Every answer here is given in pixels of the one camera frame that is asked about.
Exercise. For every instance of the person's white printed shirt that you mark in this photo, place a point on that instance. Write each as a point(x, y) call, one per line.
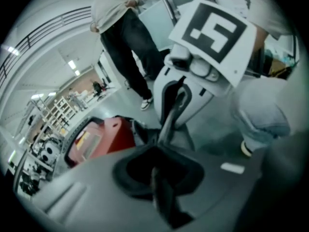
point(270, 8)

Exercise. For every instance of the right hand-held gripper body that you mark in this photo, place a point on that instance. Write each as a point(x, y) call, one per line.
point(217, 33)

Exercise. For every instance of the shiny metal pillar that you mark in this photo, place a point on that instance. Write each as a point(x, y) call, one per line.
point(169, 4)

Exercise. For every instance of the brown cardboard box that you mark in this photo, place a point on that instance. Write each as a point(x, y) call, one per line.
point(280, 68)

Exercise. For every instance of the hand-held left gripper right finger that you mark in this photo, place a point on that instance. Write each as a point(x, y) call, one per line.
point(217, 190)

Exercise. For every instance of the person's light blue jeans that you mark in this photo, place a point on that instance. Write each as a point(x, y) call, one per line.
point(260, 110)

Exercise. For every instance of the red vacuum cleaner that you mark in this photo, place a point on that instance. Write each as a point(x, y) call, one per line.
point(116, 136)

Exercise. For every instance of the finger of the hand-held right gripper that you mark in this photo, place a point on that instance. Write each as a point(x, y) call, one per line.
point(207, 103)
point(164, 93)

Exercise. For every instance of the wooden shelf rack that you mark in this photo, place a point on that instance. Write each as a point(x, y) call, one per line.
point(60, 107)

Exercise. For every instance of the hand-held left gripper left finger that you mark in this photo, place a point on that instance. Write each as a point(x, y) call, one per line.
point(96, 197)

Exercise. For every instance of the black shoe white sole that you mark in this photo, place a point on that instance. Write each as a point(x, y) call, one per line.
point(246, 149)

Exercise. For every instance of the black balcony railing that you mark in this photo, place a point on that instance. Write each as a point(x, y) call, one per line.
point(48, 25)

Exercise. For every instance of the person's right forearm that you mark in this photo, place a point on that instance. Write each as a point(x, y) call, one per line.
point(259, 40)

